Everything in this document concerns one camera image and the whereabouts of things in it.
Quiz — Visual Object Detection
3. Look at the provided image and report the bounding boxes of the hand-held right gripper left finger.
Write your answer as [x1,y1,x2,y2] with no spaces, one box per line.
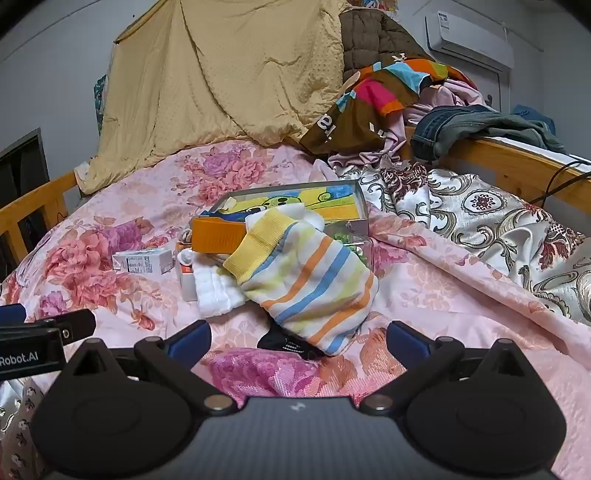
[65,318,236,416]

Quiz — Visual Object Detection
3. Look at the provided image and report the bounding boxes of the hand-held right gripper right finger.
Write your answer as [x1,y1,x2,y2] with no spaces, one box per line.
[361,320,533,415]

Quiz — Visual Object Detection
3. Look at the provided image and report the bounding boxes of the white gauze towel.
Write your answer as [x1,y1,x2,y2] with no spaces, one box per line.
[193,265,247,319]

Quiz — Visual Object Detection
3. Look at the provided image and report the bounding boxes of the black sock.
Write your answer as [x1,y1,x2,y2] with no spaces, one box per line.
[256,320,326,361]

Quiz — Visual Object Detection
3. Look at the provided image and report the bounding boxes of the orange fabric band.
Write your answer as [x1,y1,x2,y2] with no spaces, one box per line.
[191,216,247,254]

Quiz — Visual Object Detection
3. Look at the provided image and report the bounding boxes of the striped sock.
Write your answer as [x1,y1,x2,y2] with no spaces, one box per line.
[222,207,379,357]

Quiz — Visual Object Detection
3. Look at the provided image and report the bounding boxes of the grey cardboard box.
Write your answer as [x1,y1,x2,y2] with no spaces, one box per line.
[201,180,370,259]

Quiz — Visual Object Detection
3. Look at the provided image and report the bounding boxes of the orange and white box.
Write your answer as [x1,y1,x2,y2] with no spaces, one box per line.
[174,240,200,302]

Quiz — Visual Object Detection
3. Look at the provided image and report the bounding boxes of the small white carton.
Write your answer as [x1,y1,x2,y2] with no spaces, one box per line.
[112,247,175,278]

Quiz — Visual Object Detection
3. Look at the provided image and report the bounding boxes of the bag of green white pieces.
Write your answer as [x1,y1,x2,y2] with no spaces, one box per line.
[330,228,372,266]

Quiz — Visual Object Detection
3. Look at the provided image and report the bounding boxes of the dark door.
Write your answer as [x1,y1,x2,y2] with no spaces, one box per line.
[0,128,51,208]

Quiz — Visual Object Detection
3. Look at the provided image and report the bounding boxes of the gold patterned satin quilt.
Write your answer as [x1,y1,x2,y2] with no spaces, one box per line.
[339,159,591,326]

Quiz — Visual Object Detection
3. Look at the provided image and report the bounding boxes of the white pillow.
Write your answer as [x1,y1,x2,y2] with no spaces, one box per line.
[73,161,95,197]

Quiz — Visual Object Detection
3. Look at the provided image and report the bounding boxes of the pink floral bed sheet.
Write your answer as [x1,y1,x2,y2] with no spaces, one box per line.
[0,138,591,480]

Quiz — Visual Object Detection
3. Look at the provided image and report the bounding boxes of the wooden bed end board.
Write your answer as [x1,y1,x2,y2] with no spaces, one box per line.
[402,136,591,215]

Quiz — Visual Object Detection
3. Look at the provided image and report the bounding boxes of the blue jeans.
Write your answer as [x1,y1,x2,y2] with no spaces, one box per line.
[410,105,509,161]

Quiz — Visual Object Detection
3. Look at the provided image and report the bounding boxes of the brown multicoloured cloth bag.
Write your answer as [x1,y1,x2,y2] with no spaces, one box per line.
[300,55,476,155]

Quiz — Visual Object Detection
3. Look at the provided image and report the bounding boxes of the grey green garment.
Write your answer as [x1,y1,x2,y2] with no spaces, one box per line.
[480,113,571,155]

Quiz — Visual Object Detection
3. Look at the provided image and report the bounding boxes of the blue garment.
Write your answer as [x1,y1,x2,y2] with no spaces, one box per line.
[512,104,557,132]

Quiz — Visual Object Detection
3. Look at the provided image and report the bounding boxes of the yellow quilt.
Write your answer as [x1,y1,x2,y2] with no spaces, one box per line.
[85,0,352,195]

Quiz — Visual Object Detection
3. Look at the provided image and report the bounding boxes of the brown quilted jacket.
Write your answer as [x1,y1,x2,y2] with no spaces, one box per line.
[339,8,437,86]

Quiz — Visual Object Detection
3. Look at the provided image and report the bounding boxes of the white air conditioner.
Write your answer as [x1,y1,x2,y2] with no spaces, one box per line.
[425,11,515,70]

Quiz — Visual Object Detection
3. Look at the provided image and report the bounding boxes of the wooden bed side rail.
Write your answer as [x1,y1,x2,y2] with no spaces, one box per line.
[0,171,79,273]

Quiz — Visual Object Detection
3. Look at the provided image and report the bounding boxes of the teal patterned wall hanging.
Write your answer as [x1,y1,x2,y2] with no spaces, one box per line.
[93,74,109,137]

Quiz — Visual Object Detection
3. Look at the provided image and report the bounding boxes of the black cable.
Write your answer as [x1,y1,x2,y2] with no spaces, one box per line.
[526,159,591,206]

